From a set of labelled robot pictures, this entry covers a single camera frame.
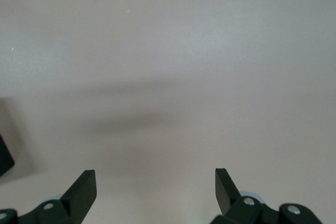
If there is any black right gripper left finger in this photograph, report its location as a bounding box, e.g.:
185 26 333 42
0 169 98 224

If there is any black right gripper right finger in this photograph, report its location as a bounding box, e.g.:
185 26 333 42
211 167 322 224

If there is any black plastic box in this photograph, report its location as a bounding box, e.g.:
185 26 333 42
0 132 15 178

